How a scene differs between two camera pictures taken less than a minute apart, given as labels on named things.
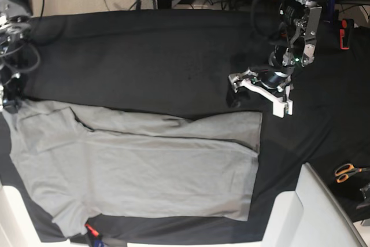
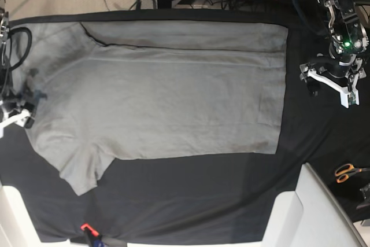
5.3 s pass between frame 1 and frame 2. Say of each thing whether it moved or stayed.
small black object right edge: stayed
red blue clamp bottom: stayed
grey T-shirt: moved
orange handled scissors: stayed
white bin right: stayed
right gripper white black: moved
